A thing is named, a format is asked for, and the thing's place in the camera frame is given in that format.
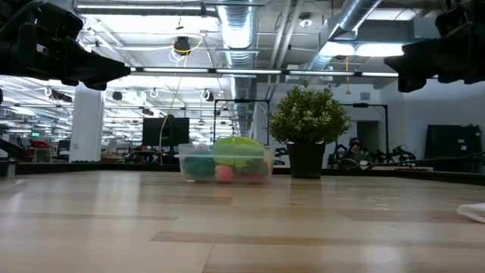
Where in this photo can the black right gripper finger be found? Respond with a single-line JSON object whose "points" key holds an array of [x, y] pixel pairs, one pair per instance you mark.
{"points": [[413, 58], [415, 81]]}

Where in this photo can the person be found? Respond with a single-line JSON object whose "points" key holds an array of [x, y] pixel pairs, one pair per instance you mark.
{"points": [[355, 149]]}

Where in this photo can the clear plastic tupperware container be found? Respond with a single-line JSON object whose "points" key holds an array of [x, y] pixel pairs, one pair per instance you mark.
{"points": [[185, 151]]}

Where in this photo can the dark green toy bell pepper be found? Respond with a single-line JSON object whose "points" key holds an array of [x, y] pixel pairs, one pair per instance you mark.
{"points": [[200, 165]]}

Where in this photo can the potted green artificial plant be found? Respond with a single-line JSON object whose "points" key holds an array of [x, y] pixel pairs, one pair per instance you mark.
{"points": [[308, 121]]}

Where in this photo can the black flat monitor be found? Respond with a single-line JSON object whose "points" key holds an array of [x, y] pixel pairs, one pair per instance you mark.
{"points": [[166, 132]]}

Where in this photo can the white pillar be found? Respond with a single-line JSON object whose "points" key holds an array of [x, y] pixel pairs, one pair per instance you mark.
{"points": [[87, 125]]}

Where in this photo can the silver spiral ventilation duct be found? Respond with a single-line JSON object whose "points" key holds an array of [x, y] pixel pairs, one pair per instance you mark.
{"points": [[356, 15], [238, 30]]}

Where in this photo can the small pink round toy fruit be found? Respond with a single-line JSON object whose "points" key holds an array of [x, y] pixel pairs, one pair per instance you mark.
{"points": [[224, 173]]}

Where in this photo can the black station frame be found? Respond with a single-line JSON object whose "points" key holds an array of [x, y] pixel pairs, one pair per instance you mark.
{"points": [[360, 104]]}

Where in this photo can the black cabinet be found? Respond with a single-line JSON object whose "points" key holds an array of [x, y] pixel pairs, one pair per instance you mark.
{"points": [[451, 148]]}

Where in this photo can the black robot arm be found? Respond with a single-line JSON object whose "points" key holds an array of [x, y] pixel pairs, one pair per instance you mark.
{"points": [[401, 154]]}

